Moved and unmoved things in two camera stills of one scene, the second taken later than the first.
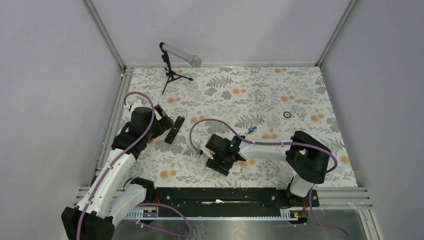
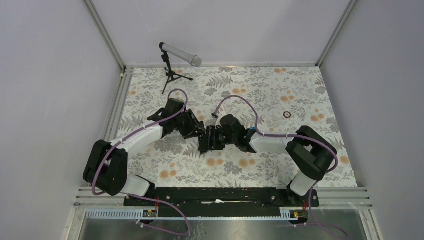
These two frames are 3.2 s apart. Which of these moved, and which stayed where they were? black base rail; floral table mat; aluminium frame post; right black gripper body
Moved: right black gripper body
Stayed: floral table mat; black base rail; aluminium frame post
